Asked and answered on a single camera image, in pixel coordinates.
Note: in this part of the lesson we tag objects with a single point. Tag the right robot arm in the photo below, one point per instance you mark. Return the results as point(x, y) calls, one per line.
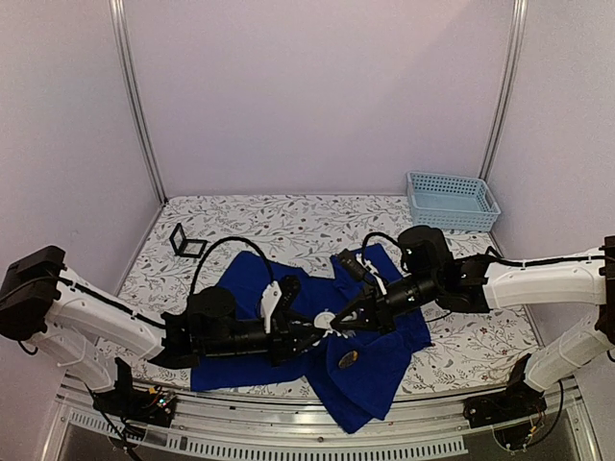
point(580, 278)

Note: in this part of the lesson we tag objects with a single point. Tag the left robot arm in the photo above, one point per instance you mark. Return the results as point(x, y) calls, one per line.
point(47, 305)

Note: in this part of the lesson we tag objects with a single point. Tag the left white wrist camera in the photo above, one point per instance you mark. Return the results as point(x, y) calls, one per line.
point(276, 302)

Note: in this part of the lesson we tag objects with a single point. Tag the round light blue brooch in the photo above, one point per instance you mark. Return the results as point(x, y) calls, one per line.
point(323, 320)

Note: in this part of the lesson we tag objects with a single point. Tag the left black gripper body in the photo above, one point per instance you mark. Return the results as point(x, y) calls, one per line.
point(227, 347)

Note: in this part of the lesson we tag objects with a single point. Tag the round yellow blue brooch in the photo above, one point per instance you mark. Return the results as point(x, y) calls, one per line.
point(348, 360)

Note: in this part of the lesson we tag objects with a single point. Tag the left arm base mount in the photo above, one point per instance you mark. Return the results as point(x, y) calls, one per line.
point(123, 400)

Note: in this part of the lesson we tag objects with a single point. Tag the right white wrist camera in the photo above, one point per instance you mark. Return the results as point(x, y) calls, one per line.
point(361, 269)

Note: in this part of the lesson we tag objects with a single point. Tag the blue printed t-shirt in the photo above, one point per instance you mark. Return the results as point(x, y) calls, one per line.
point(354, 394)

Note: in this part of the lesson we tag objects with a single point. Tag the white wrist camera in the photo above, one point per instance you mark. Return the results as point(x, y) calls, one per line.
point(276, 302)
point(361, 269)

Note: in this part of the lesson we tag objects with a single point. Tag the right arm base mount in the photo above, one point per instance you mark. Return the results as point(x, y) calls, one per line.
point(504, 410)

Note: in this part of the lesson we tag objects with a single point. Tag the right aluminium frame post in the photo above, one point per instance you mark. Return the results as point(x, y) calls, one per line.
point(511, 63)

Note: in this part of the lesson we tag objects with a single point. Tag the light blue plastic basket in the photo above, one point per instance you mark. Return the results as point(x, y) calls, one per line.
point(451, 202)

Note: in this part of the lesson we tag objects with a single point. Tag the left aluminium frame post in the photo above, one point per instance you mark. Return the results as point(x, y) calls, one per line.
point(126, 60)

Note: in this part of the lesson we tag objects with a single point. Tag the floral patterned tablecloth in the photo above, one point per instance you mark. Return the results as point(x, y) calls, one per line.
point(467, 351)

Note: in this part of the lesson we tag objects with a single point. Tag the aluminium frame post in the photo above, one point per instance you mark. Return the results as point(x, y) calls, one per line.
point(511, 63)
point(126, 60)

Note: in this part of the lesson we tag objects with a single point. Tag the black brooch box yellow brooch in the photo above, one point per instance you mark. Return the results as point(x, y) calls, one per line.
point(183, 246)

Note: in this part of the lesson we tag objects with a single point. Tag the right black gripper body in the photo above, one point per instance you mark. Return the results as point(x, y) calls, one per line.
point(426, 288)

